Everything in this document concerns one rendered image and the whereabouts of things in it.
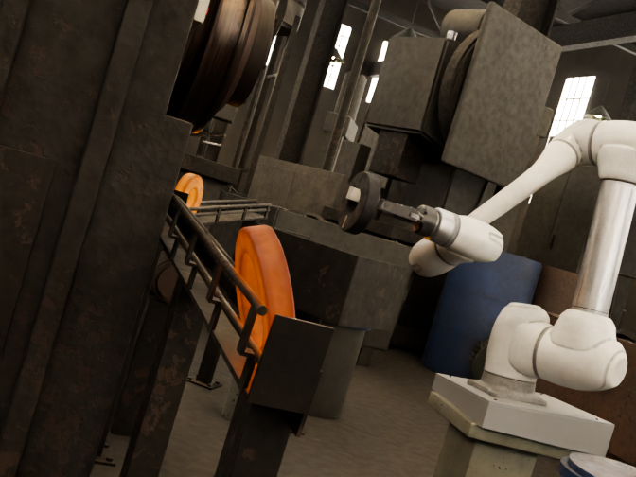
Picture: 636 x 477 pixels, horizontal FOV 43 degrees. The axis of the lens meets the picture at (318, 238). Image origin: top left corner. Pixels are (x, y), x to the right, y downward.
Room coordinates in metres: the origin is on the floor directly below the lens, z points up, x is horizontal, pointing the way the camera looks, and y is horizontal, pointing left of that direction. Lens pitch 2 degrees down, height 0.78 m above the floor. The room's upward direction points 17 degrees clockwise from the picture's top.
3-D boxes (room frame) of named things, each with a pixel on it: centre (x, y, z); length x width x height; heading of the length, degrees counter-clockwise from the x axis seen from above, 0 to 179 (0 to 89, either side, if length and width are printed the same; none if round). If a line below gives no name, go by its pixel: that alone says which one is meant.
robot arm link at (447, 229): (2.05, -0.29, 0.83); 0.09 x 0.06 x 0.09; 21
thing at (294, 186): (6.51, 0.13, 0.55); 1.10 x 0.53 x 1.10; 41
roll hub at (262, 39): (2.06, 0.31, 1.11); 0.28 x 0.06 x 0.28; 21
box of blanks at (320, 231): (4.77, 0.06, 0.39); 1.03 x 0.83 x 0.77; 126
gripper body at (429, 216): (2.03, -0.22, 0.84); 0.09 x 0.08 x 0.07; 111
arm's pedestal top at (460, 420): (2.37, -0.66, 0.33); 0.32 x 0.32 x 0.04; 13
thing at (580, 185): (6.82, -2.10, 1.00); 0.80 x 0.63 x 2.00; 26
